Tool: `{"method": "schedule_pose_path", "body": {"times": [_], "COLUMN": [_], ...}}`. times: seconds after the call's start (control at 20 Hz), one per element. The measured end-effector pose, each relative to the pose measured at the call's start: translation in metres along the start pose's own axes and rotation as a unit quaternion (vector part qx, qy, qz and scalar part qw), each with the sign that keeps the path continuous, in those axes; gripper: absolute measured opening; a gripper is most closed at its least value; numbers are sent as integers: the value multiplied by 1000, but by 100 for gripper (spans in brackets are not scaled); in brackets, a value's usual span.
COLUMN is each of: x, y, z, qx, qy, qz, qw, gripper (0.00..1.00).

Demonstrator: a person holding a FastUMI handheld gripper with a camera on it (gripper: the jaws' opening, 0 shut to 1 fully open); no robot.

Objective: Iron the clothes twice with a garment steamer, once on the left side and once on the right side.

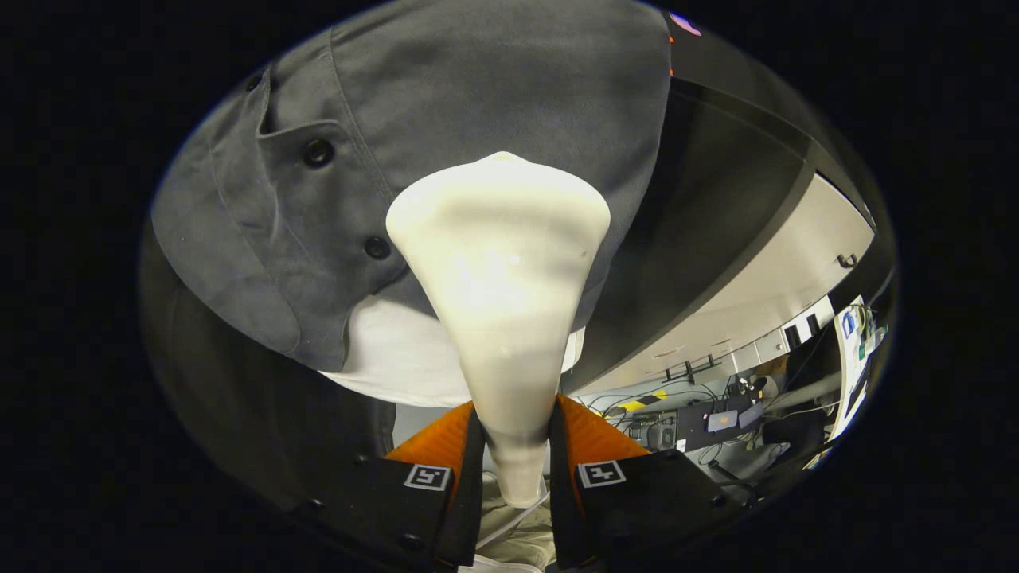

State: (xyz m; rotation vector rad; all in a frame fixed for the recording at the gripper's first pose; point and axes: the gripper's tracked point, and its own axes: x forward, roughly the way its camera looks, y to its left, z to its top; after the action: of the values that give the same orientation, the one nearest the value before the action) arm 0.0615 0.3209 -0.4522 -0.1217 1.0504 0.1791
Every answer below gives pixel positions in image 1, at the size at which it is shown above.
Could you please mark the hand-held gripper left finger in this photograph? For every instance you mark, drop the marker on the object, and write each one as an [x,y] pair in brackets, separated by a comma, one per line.
[471,493]

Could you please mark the grey button shirt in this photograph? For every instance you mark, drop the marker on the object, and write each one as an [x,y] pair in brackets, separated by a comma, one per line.
[478,87]

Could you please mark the white garment steamer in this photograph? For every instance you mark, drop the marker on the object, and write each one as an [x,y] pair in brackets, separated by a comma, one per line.
[501,278]

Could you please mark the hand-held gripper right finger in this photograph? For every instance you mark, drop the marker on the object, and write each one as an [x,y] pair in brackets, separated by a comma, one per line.
[561,493]

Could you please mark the beige cloth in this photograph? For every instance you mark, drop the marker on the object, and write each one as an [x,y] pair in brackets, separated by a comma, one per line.
[517,549]

